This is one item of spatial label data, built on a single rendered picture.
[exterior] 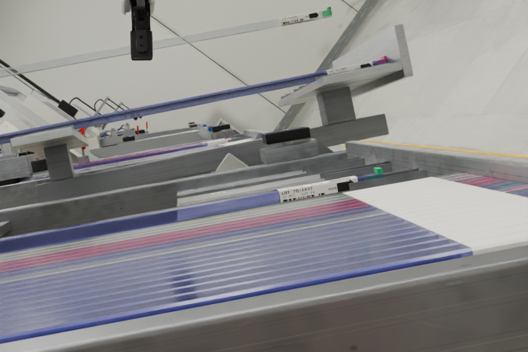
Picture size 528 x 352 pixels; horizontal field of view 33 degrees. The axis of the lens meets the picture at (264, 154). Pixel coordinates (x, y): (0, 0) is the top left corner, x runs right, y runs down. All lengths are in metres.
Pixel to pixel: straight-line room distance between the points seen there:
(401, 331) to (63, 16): 8.23
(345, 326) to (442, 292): 0.03
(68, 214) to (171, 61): 7.44
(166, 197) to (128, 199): 0.04
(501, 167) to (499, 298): 0.23
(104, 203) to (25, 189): 0.80
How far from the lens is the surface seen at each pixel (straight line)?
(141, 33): 1.30
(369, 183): 0.66
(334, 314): 0.29
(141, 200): 0.96
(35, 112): 5.45
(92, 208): 0.96
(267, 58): 8.43
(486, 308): 0.30
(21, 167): 2.08
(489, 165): 0.54
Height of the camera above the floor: 0.90
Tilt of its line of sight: 6 degrees down
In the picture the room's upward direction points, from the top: 54 degrees counter-clockwise
